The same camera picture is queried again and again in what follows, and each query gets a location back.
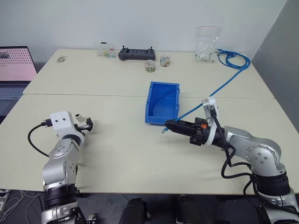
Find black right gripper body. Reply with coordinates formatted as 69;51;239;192
189;117;211;147

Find coiled blue network cable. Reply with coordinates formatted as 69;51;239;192
216;48;251;70

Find long blue network cable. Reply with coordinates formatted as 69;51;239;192
160;48;251;134

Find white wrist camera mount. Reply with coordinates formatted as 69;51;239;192
201;96;219;147
50;111;78;139

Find white floor cables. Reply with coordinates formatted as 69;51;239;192
0;189;43;224

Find blue plastic bin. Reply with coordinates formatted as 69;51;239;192
144;81;182;126

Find white power strip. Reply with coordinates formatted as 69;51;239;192
0;188;10;211

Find black handheld controller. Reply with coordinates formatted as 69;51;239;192
117;45;157;62

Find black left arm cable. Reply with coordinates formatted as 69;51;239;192
28;119;51;158

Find dark rounded shape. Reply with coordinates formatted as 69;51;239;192
121;197;148;224
171;194;206;224

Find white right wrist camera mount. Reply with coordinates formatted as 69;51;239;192
201;96;219;147

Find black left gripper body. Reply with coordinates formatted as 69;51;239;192
74;123;90;136

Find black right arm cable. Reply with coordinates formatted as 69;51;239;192
209;105;259;197

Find clear plastic parts box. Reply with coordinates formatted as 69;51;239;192
94;41;118;59

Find clear zip bag of couplers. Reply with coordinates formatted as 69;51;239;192
194;25;222;64

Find open laptop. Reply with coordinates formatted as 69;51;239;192
0;46;38;118

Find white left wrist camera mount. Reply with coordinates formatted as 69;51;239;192
50;111;78;139

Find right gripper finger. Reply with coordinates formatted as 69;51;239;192
164;119;195;130
165;125;195;139

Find clear round jar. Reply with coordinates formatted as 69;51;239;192
159;55;171;68
144;59;156;74

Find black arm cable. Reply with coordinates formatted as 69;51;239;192
28;119;51;158
209;105;259;197

